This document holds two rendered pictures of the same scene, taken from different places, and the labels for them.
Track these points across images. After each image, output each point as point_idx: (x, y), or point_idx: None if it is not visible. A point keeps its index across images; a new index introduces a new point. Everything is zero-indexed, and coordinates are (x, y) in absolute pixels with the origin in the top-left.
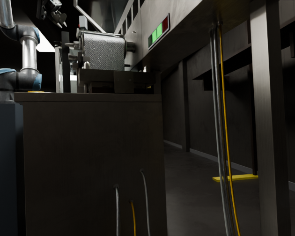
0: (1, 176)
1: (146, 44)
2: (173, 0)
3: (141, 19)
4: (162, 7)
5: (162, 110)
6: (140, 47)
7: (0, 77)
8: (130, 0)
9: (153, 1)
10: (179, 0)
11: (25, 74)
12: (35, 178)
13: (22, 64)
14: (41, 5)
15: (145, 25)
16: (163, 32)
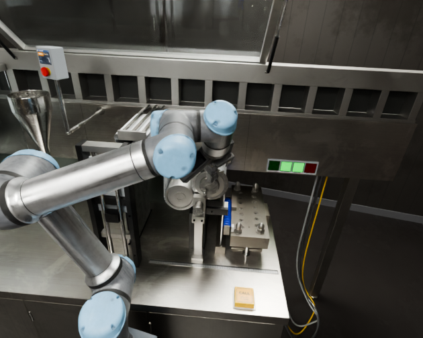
0: None
1: (259, 161)
2: (327, 156)
3: (251, 128)
4: (308, 149)
5: None
6: (238, 155)
7: (123, 330)
8: (207, 70)
9: (290, 131)
10: (336, 162)
11: (125, 281)
12: None
13: (90, 266)
14: (213, 167)
15: (262, 142)
16: (306, 172)
